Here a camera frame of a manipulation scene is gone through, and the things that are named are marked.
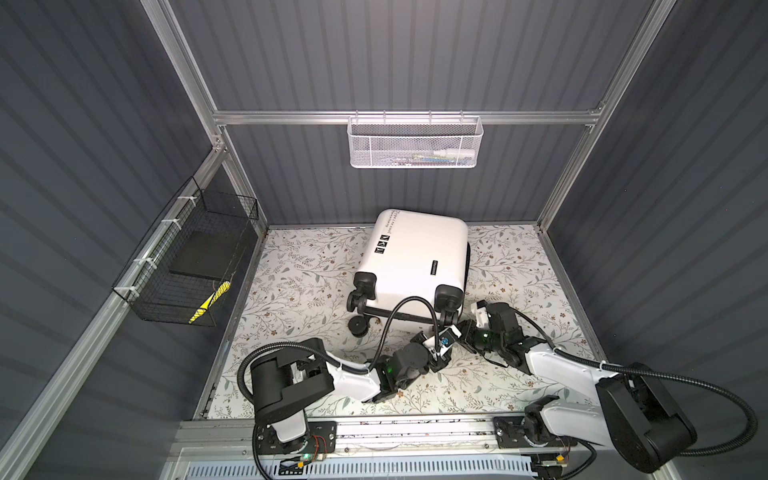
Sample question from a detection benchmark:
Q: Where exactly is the yellow black striped tape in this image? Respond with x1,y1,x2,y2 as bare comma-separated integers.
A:
188,281,231,324

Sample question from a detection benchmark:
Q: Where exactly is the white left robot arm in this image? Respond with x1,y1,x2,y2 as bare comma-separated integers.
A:
236,296,461,454

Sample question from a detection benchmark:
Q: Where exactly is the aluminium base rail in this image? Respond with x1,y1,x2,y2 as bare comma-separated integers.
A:
169,402,613,458

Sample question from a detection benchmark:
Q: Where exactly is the white black suitcase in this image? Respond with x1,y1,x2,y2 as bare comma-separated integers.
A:
346,209,471,338

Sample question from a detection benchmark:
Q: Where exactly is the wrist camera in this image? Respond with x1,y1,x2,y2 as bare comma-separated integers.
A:
471,300,521,333
388,326,461,389

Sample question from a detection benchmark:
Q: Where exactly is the white wire mesh basket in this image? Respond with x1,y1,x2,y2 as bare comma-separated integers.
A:
346,113,484,169

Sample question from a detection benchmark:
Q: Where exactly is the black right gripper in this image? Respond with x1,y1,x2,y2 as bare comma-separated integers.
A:
445,319,503,355

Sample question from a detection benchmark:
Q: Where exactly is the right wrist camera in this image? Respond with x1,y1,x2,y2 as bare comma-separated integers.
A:
471,300,521,333

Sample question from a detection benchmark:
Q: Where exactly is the white perforated cable duct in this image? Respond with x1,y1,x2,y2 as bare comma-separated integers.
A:
179,454,538,480

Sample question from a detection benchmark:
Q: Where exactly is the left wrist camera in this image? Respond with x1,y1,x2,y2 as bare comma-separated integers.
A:
388,326,461,389

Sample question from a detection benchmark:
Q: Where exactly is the black wire mesh basket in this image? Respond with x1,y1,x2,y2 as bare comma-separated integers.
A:
113,180,260,327

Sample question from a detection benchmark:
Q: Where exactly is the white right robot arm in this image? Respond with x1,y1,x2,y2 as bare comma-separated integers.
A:
458,303,758,473

